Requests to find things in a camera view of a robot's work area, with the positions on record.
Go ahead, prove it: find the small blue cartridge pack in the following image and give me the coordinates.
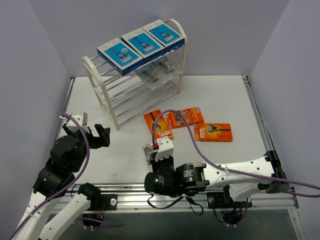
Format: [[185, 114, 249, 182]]
[[143, 145, 158, 165]]

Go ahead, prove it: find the orange Gillette Fusion5 box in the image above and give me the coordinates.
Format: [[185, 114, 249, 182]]
[[143, 109, 174, 140], [193, 123, 233, 142]]

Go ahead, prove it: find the orange Gillette styler box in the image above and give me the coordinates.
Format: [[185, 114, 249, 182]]
[[166, 106, 204, 129]]

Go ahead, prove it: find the blue Harry's box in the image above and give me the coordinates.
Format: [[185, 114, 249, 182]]
[[120, 28, 166, 64], [96, 38, 144, 76], [142, 19, 185, 53]]

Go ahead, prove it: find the gillette razor blister pack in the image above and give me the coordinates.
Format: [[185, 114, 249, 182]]
[[134, 63, 170, 90], [152, 57, 183, 79]]

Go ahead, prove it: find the Gillette razor blister pack front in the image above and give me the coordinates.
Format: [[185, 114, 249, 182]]
[[152, 57, 183, 79]]

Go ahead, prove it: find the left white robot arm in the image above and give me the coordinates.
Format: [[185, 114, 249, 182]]
[[10, 123, 111, 240]]

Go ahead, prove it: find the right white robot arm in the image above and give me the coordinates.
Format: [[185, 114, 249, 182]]
[[144, 151, 290, 207]]

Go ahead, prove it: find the cream metal-rod shelf rack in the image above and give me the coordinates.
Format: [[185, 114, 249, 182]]
[[82, 18, 188, 130]]

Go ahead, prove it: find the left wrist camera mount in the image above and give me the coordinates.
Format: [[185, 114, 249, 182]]
[[60, 112, 91, 135]]

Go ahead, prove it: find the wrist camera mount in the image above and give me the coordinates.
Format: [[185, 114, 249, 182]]
[[60, 112, 91, 135], [154, 136, 174, 162]]

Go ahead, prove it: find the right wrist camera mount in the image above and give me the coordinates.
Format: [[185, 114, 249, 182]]
[[154, 136, 174, 162]]

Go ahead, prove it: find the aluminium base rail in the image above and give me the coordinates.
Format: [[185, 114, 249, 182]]
[[58, 183, 298, 213]]

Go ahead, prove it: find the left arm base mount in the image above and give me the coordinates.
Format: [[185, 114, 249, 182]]
[[81, 194, 118, 227]]

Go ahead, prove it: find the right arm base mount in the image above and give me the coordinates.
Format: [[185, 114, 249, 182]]
[[206, 192, 253, 227]]

